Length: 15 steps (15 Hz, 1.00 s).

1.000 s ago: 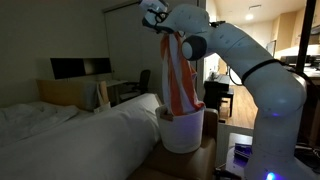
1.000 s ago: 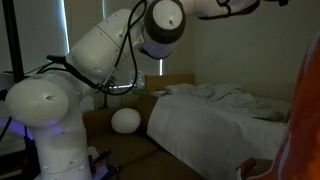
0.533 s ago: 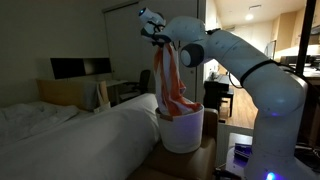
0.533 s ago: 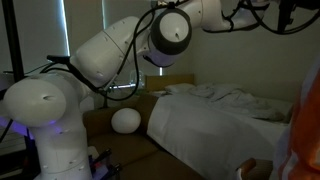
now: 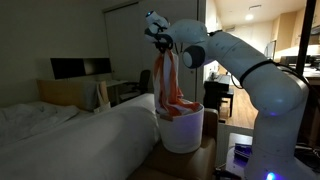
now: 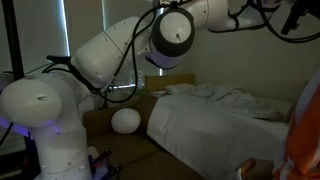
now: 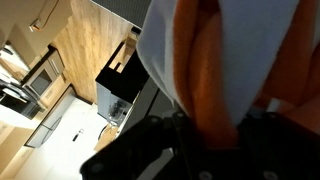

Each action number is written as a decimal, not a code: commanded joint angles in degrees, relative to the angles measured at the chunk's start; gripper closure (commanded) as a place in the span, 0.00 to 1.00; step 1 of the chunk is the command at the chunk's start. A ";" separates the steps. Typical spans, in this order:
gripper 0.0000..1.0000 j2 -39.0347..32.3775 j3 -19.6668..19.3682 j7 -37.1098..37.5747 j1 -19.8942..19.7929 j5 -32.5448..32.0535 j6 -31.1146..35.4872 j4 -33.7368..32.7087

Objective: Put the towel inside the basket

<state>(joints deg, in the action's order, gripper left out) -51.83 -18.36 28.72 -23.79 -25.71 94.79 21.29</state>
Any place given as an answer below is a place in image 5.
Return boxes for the crumpled white duvet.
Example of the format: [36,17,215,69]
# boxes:
[0,101,81,147]

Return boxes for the black wall television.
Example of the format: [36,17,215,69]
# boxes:
[50,57,113,81]

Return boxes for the wooden headboard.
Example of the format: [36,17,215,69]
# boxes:
[36,79,110,112]

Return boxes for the white sliding closet door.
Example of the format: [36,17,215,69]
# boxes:
[102,0,202,104]

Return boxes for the white round basket wooden handles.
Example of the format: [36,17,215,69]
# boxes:
[155,103,205,155]

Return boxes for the white desk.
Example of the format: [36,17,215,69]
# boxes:
[105,78,140,104]

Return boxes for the black vertical pole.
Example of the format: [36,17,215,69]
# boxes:
[295,0,318,76]

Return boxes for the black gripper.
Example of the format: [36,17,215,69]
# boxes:
[153,32,175,55]

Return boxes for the blue box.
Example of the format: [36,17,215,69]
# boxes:
[233,142,254,161]

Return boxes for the bed with white sheet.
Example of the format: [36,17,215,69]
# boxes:
[0,92,163,180]

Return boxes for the black office chair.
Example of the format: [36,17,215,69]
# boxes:
[119,69,152,103]

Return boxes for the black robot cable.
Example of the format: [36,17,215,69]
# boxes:
[230,58,313,91]

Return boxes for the orange white striped towel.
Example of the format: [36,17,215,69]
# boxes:
[152,49,202,118]

